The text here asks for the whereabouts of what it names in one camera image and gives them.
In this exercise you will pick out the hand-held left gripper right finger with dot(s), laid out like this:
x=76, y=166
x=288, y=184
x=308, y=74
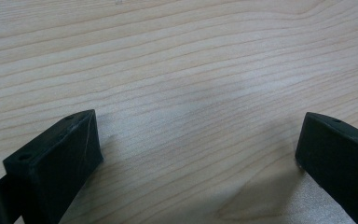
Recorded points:
x=341, y=155

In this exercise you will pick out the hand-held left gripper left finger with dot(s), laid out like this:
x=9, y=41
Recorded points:
x=52, y=161

